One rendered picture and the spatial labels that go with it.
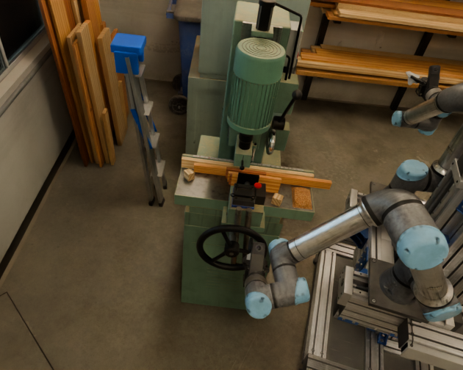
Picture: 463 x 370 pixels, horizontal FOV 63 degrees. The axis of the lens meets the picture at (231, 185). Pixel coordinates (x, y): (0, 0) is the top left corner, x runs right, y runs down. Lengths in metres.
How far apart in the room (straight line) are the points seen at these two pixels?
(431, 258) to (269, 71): 0.75
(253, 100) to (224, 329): 1.36
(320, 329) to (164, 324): 0.85
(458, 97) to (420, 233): 0.75
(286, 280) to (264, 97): 0.63
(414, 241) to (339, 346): 1.20
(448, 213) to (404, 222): 0.57
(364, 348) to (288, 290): 1.09
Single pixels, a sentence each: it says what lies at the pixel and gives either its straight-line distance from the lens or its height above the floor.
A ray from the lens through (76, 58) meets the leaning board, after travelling 2.62.
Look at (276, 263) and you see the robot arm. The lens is 1.21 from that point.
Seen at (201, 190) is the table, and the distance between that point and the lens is 1.62.
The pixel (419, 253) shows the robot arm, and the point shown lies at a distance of 1.06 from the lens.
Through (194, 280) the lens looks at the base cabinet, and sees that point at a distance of 2.09.
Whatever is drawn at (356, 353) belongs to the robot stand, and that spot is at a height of 0.21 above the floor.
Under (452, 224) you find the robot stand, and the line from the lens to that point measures 1.66.
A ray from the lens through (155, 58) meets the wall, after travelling 4.08.
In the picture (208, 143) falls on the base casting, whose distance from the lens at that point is 2.03.
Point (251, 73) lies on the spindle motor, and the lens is 1.32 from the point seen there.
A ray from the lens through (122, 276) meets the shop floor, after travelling 2.44.
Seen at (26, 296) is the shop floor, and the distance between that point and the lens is 2.50.
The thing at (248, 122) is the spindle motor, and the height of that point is 1.25.
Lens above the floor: 2.05
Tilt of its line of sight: 44 degrees down
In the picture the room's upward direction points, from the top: 9 degrees clockwise
